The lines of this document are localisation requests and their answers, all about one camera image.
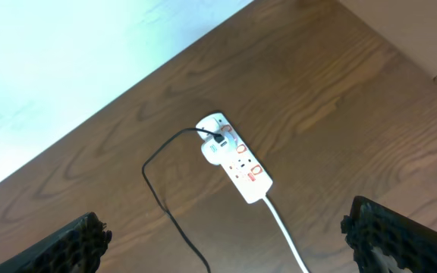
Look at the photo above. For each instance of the white power strip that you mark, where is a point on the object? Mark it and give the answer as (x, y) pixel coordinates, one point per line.
(247, 173)

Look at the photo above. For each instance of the white USB charger plug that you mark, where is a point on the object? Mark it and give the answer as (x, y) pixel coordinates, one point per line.
(220, 139)

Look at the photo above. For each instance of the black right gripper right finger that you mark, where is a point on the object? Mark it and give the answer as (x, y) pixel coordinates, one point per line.
(385, 241)

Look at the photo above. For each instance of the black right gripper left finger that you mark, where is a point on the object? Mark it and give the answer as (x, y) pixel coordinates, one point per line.
(77, 247)

